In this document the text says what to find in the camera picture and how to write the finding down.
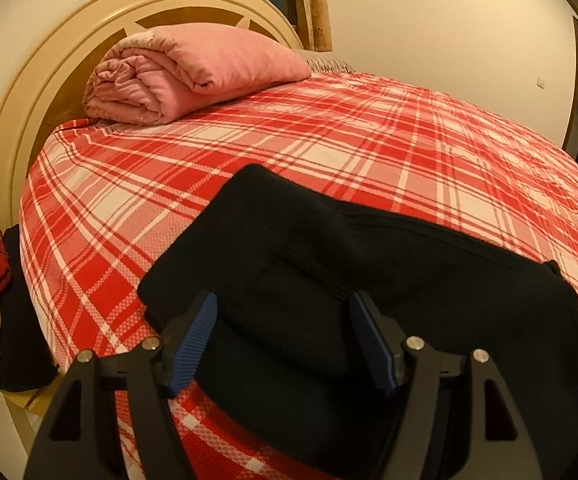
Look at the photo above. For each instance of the grey woven pillow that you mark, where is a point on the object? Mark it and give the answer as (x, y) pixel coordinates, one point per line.
(326, 62)

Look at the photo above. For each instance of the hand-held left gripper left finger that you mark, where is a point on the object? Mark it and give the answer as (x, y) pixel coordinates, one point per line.
(194, 345)

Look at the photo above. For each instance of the beige patterned curtain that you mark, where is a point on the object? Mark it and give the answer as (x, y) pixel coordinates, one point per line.
(316, 5)

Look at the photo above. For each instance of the black pants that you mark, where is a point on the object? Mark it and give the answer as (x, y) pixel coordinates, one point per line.
(294, 260)

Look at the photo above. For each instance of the black cloth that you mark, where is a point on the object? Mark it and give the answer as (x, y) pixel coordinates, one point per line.
(24, 330)

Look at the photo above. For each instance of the cream wooden headboard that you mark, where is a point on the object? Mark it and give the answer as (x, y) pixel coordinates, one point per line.
(34, 85)

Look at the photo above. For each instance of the folded pink blanket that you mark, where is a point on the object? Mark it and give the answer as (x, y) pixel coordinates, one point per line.
(169, 75)

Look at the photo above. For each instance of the red plaid bed sheet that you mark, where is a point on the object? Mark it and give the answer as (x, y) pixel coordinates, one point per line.
(319, 135)

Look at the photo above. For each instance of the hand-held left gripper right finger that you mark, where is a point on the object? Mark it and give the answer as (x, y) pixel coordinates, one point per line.
(373, 345)

